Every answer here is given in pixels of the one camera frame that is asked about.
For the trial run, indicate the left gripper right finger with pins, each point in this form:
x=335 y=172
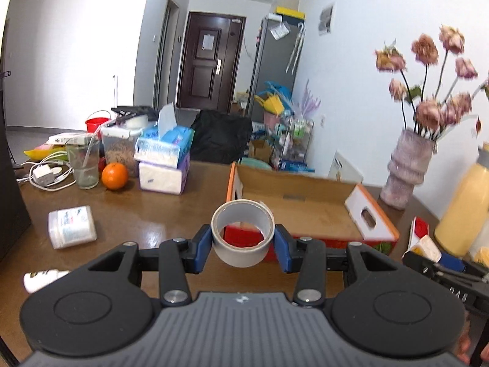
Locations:
x=310 y=259

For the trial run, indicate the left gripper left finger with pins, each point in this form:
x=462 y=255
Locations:
x=173 y=260

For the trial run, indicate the red white lint brush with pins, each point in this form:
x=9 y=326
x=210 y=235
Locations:
x=420 y=243

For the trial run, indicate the white tape roll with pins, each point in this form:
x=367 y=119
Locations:
x=242 y=232

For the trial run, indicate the orange cardboard box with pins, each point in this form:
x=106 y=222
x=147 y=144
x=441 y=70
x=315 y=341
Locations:
x=334 y=212

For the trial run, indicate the yellow thermos jug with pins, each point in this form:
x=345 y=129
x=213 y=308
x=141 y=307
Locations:
x=467 y=211

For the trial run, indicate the purple tissue pack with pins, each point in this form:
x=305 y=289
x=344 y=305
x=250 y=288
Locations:
x=165 y=180

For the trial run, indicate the white board on floor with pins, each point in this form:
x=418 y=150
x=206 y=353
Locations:
x=342 y=170

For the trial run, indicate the orange fruit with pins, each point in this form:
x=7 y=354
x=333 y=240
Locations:
x=115 y=176

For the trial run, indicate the white pill jar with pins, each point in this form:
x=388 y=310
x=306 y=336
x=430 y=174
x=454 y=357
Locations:
x=71 y=227

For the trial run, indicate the blue tissue pack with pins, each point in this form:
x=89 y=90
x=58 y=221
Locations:
x=166 y=143

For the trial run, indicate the black folding chair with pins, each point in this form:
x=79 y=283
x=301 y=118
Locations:
x=219 y=138

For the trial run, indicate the clear food container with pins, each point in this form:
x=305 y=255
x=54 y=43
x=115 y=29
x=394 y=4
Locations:
x=119 y=145

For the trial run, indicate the pink textured vase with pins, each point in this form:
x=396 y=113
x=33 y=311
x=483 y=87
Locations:
x=407 y=168

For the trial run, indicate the clear drinking glass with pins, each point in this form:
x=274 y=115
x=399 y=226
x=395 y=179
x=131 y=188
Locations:
x=83 y=157

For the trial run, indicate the white spray bottle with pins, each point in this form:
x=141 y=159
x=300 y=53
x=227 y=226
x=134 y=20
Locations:
x=34 y=281

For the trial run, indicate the white power adapter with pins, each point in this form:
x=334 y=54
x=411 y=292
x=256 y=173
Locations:
x=43 y=175

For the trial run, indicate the red bucket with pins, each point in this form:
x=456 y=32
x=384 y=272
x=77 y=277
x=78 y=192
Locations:
x=96 y=119

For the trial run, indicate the black monitor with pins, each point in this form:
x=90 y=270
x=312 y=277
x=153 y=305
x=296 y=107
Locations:
x=14 y=217

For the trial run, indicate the dried pink roses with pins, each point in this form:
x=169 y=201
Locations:
x=448 y=85

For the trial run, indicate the dark brown door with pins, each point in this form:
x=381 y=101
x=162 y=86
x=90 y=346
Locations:
x=210 y=60

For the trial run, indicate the grey refrigerator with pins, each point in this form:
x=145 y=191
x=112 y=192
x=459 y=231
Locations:
x=273 y=61

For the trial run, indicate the wire storage rack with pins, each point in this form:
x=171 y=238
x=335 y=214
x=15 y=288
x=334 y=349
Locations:
x=290 y=143

